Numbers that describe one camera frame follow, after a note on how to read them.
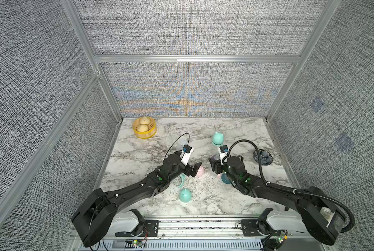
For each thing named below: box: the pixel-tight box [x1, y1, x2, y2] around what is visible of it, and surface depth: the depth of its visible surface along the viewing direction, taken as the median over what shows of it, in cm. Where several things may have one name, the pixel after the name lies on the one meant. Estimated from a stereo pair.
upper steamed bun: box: [139, 116, 151, 125], surface depth 112 cm
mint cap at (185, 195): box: [179, 188, 192, 203], surface depth 83 cm
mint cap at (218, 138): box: [212, 131, 225, 146], surface depth 89 cm
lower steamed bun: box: [136, 123, 149, 132], surface depth 108 cm
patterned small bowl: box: [252, 149, 274, 166], surface depth 97 cm
